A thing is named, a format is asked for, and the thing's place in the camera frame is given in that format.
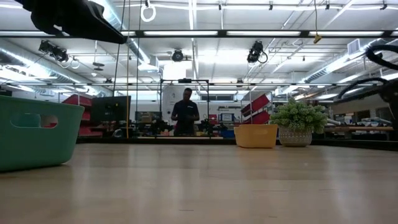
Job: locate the person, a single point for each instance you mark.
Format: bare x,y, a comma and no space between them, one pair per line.
185,115

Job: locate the black aluminium table frame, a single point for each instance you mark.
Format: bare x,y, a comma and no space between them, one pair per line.
357,144

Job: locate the blue bin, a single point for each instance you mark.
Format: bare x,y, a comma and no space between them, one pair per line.
228,133

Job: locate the teal plastic basket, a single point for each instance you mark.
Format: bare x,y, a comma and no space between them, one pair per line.
37,146

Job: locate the black metal stand frame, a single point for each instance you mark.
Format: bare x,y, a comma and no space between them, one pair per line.
185,80

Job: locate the red cabinet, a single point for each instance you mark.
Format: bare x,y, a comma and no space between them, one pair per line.
77,101

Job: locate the yellow plastic basket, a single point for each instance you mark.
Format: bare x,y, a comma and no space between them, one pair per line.
255,137

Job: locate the grey pipe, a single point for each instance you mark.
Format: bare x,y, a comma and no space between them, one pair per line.
376,120

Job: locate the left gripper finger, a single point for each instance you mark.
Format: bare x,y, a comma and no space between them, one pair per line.
99,29

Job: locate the green potted succulent plant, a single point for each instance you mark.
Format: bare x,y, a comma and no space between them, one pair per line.
300,115

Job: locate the blue framed sign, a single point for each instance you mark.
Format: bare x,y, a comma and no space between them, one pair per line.
227,117

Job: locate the black overhead crossbar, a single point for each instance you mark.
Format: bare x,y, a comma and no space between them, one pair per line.
217,33

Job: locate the white pillar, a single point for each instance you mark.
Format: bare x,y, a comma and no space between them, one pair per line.
168,93

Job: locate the wooden workbench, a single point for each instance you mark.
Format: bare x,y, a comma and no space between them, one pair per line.
360,128

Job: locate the yellow hanging tag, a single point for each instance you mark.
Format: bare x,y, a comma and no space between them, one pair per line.
317,38

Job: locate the black background monitor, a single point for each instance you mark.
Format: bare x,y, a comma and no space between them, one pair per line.
109,109

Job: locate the black dome ceiling camera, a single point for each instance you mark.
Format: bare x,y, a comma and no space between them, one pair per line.
177,55

